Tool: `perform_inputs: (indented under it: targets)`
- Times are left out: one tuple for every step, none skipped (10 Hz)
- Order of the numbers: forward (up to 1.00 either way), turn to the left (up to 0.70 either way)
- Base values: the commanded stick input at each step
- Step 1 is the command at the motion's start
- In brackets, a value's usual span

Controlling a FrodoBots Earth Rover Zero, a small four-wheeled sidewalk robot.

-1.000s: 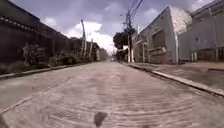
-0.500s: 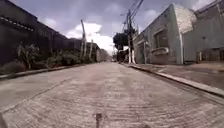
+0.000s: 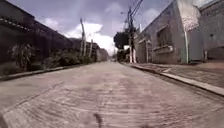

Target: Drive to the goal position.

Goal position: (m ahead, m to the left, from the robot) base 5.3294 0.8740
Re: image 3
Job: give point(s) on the distant building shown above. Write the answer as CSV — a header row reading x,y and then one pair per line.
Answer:
x,y
100,53

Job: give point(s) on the white-based pole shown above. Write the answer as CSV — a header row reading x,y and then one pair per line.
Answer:
x,y
134,56

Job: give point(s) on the grey paved road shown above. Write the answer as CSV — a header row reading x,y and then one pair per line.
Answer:
x,y
106,90

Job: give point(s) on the large dark tree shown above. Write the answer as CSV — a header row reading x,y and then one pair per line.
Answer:
x,y
120,39

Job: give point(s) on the short leaning pole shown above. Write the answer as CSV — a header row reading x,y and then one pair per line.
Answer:
x,y
91,48

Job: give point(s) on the utility pole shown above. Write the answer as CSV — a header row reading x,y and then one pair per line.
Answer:
x,y
130,36

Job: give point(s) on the tall leaning pole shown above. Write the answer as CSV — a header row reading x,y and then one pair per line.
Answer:
x,y
83,36

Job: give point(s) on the row of bushes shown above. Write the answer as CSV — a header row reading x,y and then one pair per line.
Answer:
x,y
63,58

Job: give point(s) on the grey concrete building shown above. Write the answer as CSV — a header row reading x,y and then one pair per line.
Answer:
x,y
173,36

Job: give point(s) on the grey concrete kerb strip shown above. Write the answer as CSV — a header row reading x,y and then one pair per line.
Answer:
x,y
30,73

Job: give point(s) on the grey paved sidewalk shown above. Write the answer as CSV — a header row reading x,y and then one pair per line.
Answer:
x,y
200,75

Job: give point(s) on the dark long wall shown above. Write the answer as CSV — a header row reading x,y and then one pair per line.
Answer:
x,y
30,33

